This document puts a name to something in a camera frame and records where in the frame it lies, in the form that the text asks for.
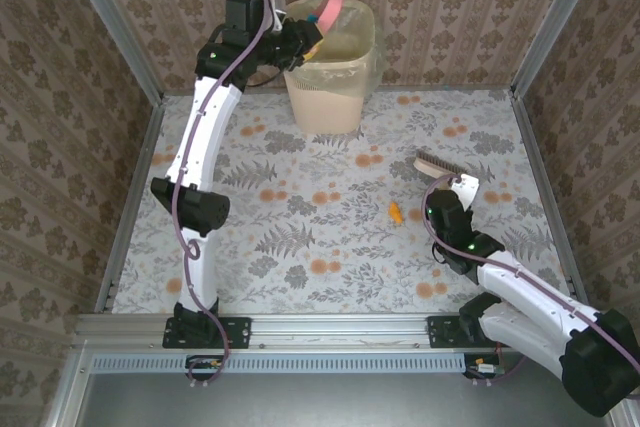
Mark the grey metal panel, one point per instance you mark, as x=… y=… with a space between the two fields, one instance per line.
x=350 y=402

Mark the orange paper scrap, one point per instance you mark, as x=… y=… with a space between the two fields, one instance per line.
x=395 y=212

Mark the aluminium mounting rail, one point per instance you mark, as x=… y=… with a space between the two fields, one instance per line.
x=340 y=332

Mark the aluminium corner post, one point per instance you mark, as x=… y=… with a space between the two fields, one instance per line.
x=115 y=27
x=555 y=22

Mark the pink plastic dustpan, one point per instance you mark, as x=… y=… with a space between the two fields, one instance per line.
x=331 y=7

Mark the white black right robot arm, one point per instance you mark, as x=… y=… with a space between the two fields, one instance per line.
x=520 y=287

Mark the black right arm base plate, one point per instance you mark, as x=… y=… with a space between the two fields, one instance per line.
x=442 y=332

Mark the beige plastic trash bin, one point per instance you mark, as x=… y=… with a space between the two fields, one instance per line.
x=325 y=112

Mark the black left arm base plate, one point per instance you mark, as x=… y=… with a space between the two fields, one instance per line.
x=235 y=332

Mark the beige hand brush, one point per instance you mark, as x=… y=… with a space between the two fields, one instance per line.
x=435 y=166

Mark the small electronics board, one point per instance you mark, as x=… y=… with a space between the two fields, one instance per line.
x=482 y=367
x=205 y=367

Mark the aluminium table side rail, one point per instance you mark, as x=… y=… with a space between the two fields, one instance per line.
x=545 y=187
x=130 y=207

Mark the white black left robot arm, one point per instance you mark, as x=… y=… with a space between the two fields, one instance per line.
x=210 y=117

